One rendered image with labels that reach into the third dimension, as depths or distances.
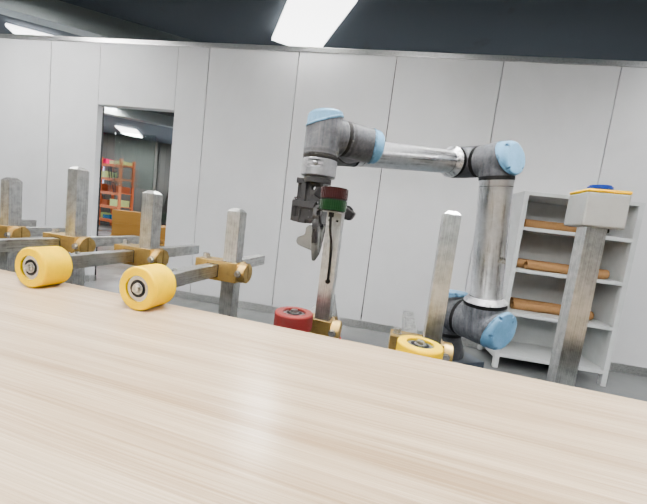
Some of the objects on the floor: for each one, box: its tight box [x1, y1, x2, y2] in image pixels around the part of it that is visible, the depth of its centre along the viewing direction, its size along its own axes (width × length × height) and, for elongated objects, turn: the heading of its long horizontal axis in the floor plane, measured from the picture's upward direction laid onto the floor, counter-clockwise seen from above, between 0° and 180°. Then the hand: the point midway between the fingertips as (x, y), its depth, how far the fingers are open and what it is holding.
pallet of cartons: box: [110, 209, 166, 246], centre depth 793 cm, size 135×103×76 cm
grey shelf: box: [477, 191, 646, 387], centre depth 288 cm, size 45×90×155 cm
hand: (316, 256), depth 83 cm, fingers closed
